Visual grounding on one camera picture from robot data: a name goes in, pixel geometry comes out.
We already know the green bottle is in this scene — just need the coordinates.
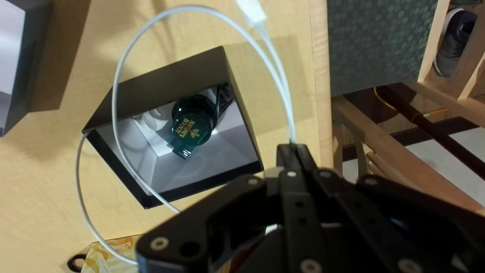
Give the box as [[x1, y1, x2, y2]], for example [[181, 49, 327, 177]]
[[171, 94, 220, 147]]

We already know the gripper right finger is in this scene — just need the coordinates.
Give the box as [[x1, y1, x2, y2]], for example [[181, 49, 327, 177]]
[[296, 144, 485, 273]]

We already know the black ring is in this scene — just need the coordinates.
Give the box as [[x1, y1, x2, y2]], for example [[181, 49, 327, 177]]
[[67, 254, 88, 273]]

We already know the grey shoe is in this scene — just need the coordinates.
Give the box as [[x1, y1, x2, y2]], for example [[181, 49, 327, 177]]
[[433, 8, 478, 78]]

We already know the yellow tissue box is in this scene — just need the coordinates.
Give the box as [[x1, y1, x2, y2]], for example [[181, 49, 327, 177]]
[[80, 235, 143, 273]]

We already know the white plastic object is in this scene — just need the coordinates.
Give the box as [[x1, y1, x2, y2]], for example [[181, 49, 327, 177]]
[[132, 106, 172, 132]]

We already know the black and white box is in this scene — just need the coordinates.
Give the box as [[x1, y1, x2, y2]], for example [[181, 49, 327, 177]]
[[0, 0, 54, 137]]

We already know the white cable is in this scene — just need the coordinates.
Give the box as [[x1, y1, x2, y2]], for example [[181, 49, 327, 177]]
[[75, 0, 297, 266]]

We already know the wooden chair with green upholstery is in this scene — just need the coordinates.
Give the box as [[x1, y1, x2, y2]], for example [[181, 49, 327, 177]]
[[327, 0, 485, 213]]

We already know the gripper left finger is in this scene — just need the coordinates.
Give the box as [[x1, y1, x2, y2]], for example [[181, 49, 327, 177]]
[[136, 144, 327, 273]]

